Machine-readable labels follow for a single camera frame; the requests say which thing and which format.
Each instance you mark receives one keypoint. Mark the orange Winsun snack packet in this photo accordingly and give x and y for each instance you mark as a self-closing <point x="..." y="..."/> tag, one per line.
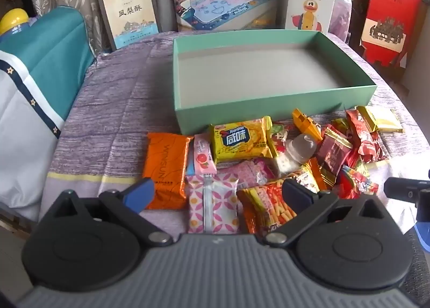
<point x="164" y="167"/>

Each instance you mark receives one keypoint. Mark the red white candy packet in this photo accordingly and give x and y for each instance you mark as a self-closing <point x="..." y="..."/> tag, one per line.
<point x="277" y="140"/>

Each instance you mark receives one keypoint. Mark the pink circle patterned packet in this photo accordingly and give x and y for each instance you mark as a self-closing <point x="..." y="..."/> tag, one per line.
<point x="223" y="207"/>

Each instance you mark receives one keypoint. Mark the green cardboard box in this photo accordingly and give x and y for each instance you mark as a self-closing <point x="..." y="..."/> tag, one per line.
<point x="268" y="69"/>

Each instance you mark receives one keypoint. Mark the yellow gold snack packet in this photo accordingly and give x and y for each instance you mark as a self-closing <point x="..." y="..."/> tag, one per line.
<point x="383" y="120"/>

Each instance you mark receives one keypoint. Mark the yellow cartoon candy box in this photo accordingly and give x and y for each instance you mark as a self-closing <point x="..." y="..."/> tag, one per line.
<point x="304" y="121"/>

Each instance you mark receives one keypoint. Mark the pink grapefruit candy stick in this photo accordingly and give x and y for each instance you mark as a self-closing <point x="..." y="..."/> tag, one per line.
<point x="203" y="158"/>

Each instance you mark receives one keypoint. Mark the red foil candy packet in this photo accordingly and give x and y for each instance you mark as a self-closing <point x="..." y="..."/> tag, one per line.
<point x="362" y="140"/>

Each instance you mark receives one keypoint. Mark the yellow cracker packet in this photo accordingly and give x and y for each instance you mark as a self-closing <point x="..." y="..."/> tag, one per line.
<point x="238" y="141"/>

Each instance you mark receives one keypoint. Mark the dark red gold-edged packet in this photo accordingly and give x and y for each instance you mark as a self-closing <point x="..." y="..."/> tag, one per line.
<point x="332" y="151"/>

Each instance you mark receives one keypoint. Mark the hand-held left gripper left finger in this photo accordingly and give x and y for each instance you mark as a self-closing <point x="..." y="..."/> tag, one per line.
<point x="139" y="193"/>

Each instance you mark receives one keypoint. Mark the yellow red cartoon packet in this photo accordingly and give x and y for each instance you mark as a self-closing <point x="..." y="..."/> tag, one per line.
<point x="307" y="177"/>

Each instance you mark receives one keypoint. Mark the red rainbow striped packet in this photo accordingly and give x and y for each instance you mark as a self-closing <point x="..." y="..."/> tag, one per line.
<point x="356" y="182"/>

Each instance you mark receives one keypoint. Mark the brown framed pastry box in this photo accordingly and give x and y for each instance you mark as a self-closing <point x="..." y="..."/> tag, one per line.
<point x="129" y="12"/>

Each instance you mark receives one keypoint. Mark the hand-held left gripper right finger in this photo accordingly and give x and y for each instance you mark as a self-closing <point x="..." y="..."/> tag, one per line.
<point x="295" y="193"/>

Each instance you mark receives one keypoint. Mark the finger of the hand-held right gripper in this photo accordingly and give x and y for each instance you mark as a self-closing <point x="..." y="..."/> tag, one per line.
<point x="424" y="232"/>
<point x="403" y="188"/>

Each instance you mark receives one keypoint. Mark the pink clear plastic packet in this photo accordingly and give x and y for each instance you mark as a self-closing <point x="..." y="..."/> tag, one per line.
<point x="248" y="170"/>

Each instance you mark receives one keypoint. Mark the clear jelly cup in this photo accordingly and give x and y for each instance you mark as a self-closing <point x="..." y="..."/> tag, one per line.
<point x="302" y="148"/>

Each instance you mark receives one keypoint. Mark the teal white fabric cover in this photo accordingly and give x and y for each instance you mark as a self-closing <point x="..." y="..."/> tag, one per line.
<point x="43" y="59"/>

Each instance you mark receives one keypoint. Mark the yellow plastic ball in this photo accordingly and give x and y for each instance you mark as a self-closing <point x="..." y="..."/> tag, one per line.
<point x="13" y="20"/>

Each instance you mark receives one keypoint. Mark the orange stick biscuit packet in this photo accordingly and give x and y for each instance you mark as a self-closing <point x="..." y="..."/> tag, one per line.
<point x="265" y="204"/>

